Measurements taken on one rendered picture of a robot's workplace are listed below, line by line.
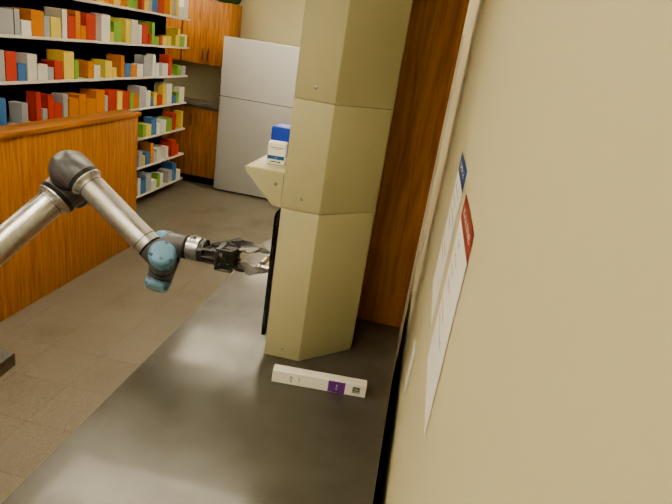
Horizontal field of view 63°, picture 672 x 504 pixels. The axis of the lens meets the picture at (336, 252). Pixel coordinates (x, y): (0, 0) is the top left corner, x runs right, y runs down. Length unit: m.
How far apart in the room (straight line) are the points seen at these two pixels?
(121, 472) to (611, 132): 1.22
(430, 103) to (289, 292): 0.74
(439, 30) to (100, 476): 1.48
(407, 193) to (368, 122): 0.40
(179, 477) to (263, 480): 0.18
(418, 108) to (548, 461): 1.62
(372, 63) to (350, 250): 0.53
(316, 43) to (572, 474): 1.33
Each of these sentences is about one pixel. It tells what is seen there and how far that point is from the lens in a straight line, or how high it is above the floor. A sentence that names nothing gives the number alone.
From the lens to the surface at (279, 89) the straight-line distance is 6.58.
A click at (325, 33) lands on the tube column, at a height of 1.88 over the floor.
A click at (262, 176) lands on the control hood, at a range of 1.54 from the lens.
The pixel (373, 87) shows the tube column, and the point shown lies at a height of 1.76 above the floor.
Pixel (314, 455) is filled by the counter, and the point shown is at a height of 0.94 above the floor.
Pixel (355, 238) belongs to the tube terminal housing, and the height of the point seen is 1.33.
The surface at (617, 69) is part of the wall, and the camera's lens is 0.27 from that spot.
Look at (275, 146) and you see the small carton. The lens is 1.60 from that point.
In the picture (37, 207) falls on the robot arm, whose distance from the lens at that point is 1.83.
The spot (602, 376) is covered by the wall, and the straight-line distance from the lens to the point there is 0.21.
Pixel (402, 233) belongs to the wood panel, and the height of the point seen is 1.29.
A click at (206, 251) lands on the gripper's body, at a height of 1.21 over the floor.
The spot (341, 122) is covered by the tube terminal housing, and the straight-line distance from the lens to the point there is 1.49.
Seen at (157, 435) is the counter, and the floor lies 0.94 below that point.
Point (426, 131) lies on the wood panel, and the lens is 1.82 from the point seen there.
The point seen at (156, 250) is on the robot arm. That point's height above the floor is 1.25.
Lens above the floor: 1.84
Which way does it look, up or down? 20 degrees down
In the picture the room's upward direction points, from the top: 9 degrees clockwise
